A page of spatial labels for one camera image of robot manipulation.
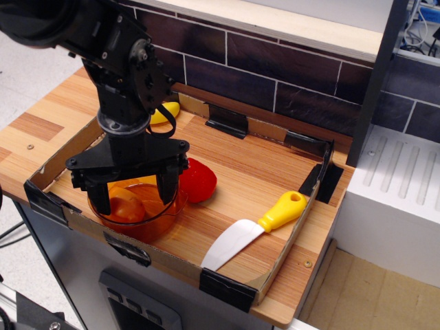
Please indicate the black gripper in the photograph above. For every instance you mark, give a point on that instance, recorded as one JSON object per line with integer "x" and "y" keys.
{"x": 128, "y": 152}

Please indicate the orange transparent plastic pot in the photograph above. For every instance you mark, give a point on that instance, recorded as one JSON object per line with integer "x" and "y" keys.
{"x": 159, "y": 218}

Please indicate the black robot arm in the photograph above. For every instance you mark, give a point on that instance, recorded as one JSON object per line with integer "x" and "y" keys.
{"x": 120, "y": 60}

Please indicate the cardboard fence with black tape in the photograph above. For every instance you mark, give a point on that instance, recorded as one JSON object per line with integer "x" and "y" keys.
{"x": 256, "y": 158}

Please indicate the red toy strawberry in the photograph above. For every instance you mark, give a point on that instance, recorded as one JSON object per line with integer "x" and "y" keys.
{"x": 198, "y": 181}

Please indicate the yellow toy banana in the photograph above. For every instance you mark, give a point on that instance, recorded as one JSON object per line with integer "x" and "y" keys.
{"x": 171, "y": 109}

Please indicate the yellow white toy knife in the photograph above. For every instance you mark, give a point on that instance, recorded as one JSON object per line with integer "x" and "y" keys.
{"x": 243, "y": 232}

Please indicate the grey oven control panel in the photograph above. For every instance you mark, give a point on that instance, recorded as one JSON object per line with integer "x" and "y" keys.
{"x": 131, "y": 308}

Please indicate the light wooden shelf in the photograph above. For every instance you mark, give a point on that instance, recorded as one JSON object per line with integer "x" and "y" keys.
{"x": 308, "y": 31}

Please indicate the white sink drainboard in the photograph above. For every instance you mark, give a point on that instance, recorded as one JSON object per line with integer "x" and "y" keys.
{"x": 389, "y": 215}

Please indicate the dark grey upright post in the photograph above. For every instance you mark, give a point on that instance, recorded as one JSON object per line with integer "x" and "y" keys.
{"x": 387, "y": 50}

